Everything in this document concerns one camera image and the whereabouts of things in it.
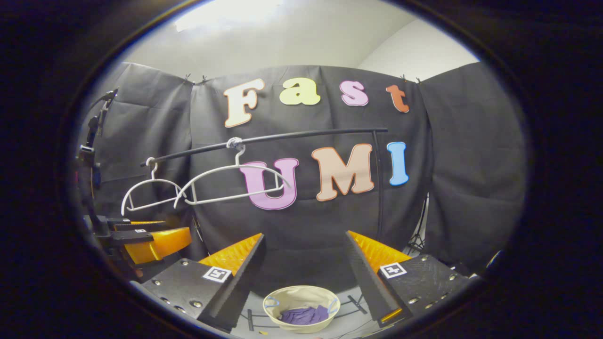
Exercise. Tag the black tripod stand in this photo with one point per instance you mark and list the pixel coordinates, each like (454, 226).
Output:
(418, 235)

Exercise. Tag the black backdrop cloth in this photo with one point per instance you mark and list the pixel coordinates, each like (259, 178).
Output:
(155, 117)

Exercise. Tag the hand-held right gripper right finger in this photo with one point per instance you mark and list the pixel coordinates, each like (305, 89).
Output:
(370, 282)

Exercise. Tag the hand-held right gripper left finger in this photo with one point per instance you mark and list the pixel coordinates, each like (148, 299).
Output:
(235, 287)

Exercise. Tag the purple ribbed cardigan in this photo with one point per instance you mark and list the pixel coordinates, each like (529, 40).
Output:
(304, 315)

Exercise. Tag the cream laundry hamper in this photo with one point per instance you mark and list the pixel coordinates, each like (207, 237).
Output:
(301, 294)

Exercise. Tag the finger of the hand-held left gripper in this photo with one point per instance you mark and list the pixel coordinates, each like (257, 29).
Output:
(165, 242)
(136, 225)

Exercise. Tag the black camera stand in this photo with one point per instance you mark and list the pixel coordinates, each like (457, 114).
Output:
(94, 141)

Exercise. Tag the white plastic clothes hanger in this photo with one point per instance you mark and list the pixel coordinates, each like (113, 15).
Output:
(221, 168)
(150, 181)

